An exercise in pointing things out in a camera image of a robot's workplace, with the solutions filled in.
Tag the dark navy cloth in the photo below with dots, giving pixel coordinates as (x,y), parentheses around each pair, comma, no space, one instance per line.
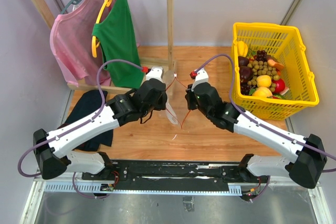
(88,103)

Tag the aluminium rail frame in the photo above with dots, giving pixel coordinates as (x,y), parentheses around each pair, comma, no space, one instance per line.
(68,181)

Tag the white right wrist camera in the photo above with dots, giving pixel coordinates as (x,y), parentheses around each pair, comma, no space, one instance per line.
(199,76)

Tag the pink shirt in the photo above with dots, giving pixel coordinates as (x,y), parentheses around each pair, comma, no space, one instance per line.
(71,42)

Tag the clear zip top bag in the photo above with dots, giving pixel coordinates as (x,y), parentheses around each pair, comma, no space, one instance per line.
(177,109)

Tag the yellow hanger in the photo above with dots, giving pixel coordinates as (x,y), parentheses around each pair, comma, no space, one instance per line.
(94,42)

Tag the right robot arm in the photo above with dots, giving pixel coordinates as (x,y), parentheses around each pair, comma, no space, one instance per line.
(302,159)

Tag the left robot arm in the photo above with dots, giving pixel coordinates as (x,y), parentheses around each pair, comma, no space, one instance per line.
(55,149)

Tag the lower yellow peach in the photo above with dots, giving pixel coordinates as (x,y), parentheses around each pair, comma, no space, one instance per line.
(262,92)

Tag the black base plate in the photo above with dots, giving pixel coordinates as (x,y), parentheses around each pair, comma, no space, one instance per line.
(175,176)

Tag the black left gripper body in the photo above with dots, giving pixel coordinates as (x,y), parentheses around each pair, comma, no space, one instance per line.
(161,105)

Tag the red apple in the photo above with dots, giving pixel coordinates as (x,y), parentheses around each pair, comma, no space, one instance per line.
(279,85)

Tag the green tank top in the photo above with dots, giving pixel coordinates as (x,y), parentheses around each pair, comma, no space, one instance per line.
(117,41)

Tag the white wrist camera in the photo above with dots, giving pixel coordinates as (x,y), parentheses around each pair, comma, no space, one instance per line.
(199,76)
(154,73)

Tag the brown longan bunch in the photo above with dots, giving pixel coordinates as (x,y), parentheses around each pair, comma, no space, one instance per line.
(260,68)

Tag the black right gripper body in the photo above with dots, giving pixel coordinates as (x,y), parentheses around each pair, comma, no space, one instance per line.
(192,103)

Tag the dark grape bunch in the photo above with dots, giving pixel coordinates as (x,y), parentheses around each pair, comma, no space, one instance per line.
(261,55)

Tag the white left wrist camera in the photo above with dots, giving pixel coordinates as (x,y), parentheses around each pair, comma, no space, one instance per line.
(154,73)

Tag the yellow plastic basket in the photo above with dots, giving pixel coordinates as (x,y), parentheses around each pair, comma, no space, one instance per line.
(285,44)

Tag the yellow bell pepper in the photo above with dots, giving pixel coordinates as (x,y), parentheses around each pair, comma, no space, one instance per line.
(242,49)

